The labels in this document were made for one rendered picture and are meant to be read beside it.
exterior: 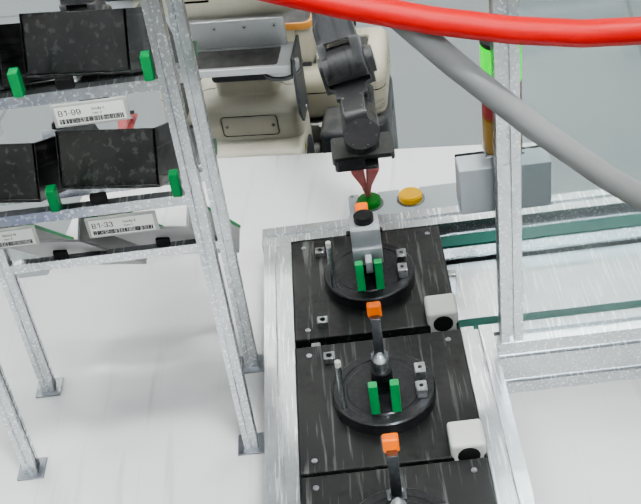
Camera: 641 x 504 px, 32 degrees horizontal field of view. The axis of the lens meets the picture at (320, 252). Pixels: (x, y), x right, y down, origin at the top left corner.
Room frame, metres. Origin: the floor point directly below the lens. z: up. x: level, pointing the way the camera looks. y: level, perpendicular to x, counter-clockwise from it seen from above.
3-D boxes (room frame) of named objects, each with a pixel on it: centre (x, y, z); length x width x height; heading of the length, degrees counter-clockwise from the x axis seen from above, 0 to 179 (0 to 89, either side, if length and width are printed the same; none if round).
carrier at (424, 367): (1.09, -0.06, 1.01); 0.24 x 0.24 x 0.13; 87
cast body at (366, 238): (1.34, -0.07, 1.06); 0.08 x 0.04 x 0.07; 177
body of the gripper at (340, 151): (1.57, -0.09, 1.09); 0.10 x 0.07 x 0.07; 87
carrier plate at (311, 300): (1.35, -0.07, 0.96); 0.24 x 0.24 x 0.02; 87
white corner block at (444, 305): (1.25, -0.16, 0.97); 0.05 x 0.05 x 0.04; 87
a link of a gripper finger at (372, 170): (1.57, -0.08, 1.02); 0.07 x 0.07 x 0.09; 87
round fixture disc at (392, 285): (1.35, -0.07, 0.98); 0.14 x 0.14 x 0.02
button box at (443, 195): (1.56, -0.17, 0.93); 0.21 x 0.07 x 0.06; 87
